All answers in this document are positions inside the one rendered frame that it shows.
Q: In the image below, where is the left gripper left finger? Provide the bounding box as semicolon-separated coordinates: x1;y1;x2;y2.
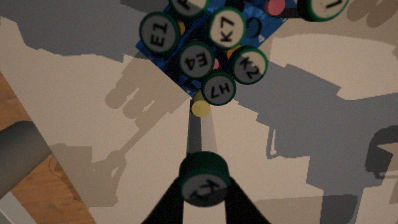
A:
141;177;184;224

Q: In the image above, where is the blue tube rack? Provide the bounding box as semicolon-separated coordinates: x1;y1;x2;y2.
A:
135;0;289;97

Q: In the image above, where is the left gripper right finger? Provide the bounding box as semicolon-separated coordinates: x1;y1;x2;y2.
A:
224;177;271;224

